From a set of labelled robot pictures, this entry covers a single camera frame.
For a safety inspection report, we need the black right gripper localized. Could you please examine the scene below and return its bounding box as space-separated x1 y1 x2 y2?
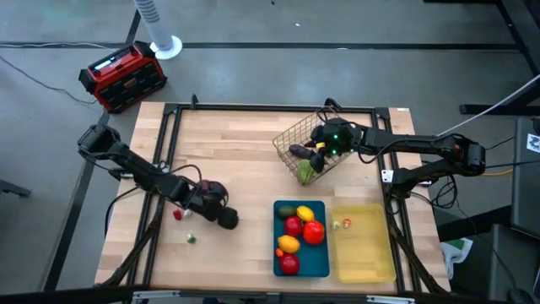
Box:
310 117 363 175

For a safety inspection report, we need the purple eggplant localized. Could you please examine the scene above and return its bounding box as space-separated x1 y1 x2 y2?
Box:
288 144 316 160

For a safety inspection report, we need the light green ribbed vegetable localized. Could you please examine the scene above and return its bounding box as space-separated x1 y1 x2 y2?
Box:
296 159 316 186

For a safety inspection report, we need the gold wire basket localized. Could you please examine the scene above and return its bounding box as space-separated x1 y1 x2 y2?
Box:
272 105 365 187

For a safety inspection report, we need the green toy avocado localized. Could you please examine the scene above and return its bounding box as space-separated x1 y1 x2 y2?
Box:
277 204 298 220

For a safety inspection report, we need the orange yellow toy lemon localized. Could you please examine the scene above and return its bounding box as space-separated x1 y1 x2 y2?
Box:
277 234 301 255

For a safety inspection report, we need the red apple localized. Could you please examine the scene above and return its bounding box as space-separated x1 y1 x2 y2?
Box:
278 252 301 276

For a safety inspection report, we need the yellow plastic tray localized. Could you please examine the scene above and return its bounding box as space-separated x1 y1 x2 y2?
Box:
331 204 397 284

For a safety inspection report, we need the teal plastic tray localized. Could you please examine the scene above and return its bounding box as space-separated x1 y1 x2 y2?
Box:
273 199 331 279

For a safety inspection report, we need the red black power station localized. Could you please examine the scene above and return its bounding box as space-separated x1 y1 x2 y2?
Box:
78 41 168 114

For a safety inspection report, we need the white green bag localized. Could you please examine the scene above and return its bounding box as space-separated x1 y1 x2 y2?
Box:
440 236 474 280

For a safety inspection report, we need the white tower fan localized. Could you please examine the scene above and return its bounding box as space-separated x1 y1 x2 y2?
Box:
132 0 184 61

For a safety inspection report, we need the black stand foot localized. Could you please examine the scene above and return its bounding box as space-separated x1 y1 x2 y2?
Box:
0 178 33 198

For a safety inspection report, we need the black cabinet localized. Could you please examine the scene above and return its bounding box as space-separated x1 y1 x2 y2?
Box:
509 117 540 240

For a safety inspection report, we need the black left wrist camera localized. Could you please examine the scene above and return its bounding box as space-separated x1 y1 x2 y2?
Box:
216 205 240 231

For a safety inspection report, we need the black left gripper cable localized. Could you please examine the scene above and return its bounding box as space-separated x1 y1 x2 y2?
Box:
162 162 204 199

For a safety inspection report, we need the black aluminium table frame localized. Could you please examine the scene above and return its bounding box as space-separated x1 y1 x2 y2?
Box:
94 93 451 296

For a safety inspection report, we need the black cable bundle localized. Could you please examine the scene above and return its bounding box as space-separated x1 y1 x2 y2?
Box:
421 175 461 210

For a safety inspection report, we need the white hanging cable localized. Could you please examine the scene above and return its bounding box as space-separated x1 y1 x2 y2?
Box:
417 73 540 147

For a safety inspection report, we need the black desk frame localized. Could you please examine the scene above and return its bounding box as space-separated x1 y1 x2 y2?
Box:
424 0 540 117

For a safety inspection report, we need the black floor cable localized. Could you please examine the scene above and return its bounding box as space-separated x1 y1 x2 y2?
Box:
0 41 100 106

